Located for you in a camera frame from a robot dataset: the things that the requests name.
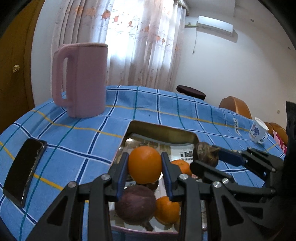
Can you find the orange leather sofa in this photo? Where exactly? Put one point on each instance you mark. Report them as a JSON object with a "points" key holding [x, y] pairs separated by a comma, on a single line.
{"points": [[274, 127]]}

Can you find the white floral curtain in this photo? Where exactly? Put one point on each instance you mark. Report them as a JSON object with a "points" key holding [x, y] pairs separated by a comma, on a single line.
{"points": [[144, 38]]}

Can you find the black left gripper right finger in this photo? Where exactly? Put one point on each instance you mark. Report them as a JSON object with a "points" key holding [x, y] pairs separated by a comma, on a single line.
{"points": [[226, 220]]}

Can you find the brown wooden door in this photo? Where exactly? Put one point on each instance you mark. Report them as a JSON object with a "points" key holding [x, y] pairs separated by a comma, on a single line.
{"points": [[18, 23]]}

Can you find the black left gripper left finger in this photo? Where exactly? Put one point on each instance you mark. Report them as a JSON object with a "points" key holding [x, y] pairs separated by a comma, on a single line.
{"points": [[63, 220]]}

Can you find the pink plastic pitcher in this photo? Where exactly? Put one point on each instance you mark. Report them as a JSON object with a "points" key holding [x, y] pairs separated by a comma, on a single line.
{"points": [[78, 78]]}

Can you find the small orange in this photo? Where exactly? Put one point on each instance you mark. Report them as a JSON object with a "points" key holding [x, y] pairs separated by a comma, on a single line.
{"points": [[183, 165]]}

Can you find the larger orange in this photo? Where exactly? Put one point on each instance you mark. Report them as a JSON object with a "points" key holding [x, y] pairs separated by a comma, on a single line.
{"points": [[167, 212]]}

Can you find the white wall air conditioner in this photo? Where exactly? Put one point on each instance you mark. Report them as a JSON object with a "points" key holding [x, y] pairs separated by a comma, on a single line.
{"points": [[216, 25]]}

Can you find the blue plaid tablecloth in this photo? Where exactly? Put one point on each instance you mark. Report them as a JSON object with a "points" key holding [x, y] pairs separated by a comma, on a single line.
{"points": [[82, 149]]}

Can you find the purple mangosteen with stem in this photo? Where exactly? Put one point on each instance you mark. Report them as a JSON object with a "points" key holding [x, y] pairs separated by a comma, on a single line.
{"points": [[137, 206]]}

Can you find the brown wrinkled passion fruit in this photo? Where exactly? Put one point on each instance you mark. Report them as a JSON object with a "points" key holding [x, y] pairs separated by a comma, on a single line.
{"points": [[206, 153]]}

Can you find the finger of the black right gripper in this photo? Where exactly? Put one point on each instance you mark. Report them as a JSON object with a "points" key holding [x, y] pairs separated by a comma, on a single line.
{"points": [[209, 175], [252, 159]]}

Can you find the black smartphone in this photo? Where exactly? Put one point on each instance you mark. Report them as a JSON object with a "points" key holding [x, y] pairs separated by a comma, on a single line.
{"points": [[19, 177]]}

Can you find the pink gold tin box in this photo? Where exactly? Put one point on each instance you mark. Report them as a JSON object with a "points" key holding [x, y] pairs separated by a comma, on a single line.
{"points": [[122, 230]]}

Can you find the pink floral cushion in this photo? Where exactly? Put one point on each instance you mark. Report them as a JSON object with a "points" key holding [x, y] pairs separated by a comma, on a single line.
{"points": [[279, 141]]}

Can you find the dark round stool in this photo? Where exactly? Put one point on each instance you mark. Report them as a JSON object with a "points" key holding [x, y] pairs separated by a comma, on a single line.
{"points": [[189, 91]]}

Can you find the brass door knob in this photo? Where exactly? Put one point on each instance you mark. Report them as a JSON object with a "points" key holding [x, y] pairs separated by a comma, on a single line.
{"points": [[16, 68]]}

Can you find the white blue floral mug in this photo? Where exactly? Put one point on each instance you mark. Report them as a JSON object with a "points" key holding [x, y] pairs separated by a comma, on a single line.
{"points": [[258, 131]]}

